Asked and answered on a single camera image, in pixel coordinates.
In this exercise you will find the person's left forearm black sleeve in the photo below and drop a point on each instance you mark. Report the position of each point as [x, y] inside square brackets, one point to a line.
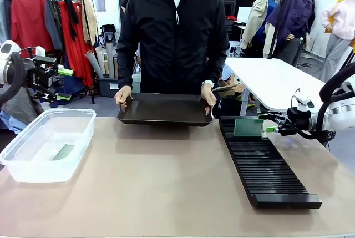
[217, 66]

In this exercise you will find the pale grey hanging garment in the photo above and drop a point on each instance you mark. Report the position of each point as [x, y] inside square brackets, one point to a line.
[4, 21]

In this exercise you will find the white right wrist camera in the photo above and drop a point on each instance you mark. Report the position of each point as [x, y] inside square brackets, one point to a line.
[303, 102]

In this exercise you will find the black stand pole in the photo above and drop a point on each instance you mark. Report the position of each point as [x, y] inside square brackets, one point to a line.
[277, 27]

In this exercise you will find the beige hanging garment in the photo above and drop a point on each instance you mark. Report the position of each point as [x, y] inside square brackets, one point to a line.
[90, 21]

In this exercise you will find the person in black jacket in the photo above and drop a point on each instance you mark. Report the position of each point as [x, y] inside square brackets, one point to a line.
[172, 41]

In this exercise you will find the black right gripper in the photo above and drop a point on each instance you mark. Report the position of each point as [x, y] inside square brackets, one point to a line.
[298, 120]

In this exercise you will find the black slotted PCB rack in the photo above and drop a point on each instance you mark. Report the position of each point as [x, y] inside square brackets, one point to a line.
[263, 166]

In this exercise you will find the light blue cap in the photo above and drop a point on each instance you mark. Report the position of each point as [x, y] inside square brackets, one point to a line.
[227, 73]

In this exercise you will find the dark grey storage bin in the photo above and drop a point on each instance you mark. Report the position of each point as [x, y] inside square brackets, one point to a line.
[108, 88]

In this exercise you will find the white wristwatch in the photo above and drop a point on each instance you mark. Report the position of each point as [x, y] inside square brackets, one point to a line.
[208, 82]

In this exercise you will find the tall grey paper roll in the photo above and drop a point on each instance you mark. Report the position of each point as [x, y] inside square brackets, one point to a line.
[109, 60]

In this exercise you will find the green PCB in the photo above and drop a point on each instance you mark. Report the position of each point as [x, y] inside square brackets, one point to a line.
[248, 128]
[63, 152]

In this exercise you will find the clear plastic storage box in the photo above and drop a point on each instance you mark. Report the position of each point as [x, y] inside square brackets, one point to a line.
[83, 127]

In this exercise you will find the mannequin in purple jacket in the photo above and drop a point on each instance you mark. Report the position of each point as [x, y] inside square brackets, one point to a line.
[294, 13]

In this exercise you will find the grey crumpled cloth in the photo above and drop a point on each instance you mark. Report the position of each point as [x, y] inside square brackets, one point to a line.
[19, 105]

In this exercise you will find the red hanging dress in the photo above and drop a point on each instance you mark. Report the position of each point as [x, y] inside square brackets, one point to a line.
[77, 55]

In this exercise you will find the cream paper roll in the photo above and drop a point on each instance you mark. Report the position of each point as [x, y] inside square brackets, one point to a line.
[100, 57]

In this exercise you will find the red hanging shirt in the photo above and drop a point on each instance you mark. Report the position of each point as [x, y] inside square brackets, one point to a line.
[27, 21]

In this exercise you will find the blue denim cloth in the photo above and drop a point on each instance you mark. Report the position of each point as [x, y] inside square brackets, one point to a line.
[11, 122]

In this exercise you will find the black hanging scarf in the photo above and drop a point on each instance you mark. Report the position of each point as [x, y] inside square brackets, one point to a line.
[72, 19]

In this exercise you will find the white computer tower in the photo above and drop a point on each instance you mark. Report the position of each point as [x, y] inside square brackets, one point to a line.
[234, 48]

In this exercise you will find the black tray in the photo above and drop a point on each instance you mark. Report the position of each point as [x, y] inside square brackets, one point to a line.
[166, 110]

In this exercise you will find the person's right hand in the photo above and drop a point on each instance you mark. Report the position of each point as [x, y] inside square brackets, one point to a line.
[124, 95]

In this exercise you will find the black bag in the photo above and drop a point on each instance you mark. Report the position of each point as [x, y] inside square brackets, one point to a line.
[108, 34]

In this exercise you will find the mannequin in beige coat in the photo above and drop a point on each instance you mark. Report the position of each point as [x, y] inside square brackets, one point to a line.
[256, 19]

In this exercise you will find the mannequin in pink hoodie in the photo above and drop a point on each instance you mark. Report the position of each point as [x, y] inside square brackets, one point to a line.
[341, 19]

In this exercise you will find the person's right forearm black sleeve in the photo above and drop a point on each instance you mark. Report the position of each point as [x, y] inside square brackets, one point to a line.
[124, 68]

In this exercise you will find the white monitor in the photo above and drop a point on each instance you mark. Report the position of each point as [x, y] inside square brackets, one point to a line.
[245, 14]

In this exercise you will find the person's left hand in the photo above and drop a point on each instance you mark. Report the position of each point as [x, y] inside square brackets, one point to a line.
[209, 96]

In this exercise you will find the tan rounded object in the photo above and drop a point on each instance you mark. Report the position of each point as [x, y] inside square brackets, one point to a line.
[237, 81]

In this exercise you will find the navy blue garment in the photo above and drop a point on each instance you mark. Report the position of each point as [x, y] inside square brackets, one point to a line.
[75, 85]

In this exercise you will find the leaning grey paper roll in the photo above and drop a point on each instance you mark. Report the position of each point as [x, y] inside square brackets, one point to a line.
[94, 64]

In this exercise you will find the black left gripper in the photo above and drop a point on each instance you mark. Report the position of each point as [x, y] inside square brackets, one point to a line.
[38, 75]

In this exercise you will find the white table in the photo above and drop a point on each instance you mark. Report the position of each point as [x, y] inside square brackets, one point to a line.
[263, 82]

